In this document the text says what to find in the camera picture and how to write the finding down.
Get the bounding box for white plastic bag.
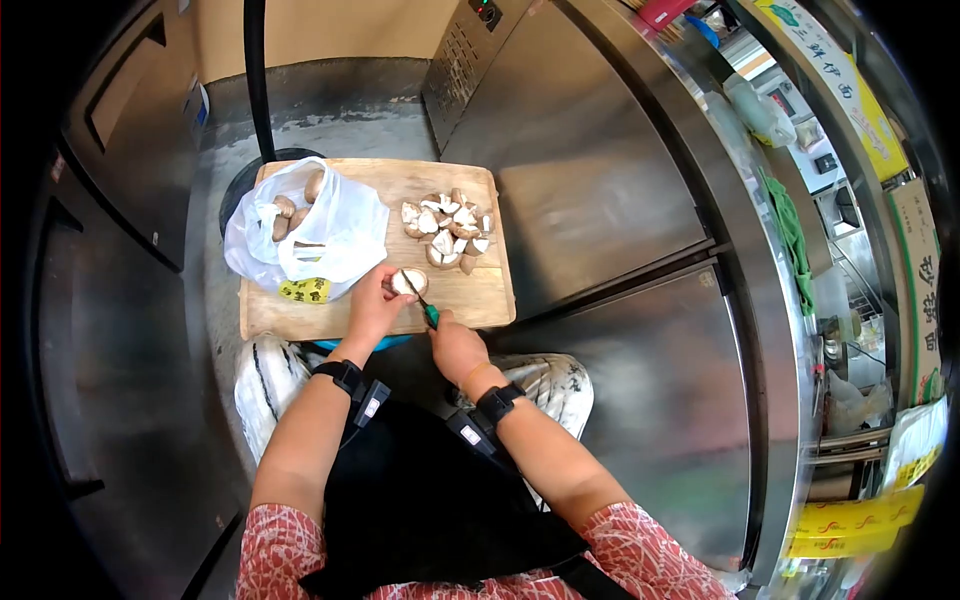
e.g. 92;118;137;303
223;156;391;305

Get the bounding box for green cloth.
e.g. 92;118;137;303
759;168;817;317

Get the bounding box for black wrist band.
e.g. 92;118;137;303
311;360;393;430
445;382;528;459

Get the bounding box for wooden cutting board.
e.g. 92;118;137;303
238;157;518;342

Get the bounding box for person's left hand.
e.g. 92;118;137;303
343;262;419;351

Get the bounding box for green handled knife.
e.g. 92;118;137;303
401;270;442;332

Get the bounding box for whole brown mushroom cap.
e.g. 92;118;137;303
390;267;430;299

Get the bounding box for person's right hand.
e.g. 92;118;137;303
429;309;492;390

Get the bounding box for stainless steel refrigerator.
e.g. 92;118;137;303
420;0;820;594

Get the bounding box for person's right fingers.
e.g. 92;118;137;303
429;309;456;354

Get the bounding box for person's body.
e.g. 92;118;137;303
236;396;740;600

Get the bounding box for stainless steel cabinet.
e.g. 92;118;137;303
22;0;252;600

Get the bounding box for pile of cut mushroom pieces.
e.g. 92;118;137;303
399;187;496;276

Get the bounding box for black hose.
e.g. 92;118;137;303
242;0;278;165

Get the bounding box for blue plastic basin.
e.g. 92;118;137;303
311;334;415;354

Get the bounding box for full storage shelf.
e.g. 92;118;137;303
622;0;955;600

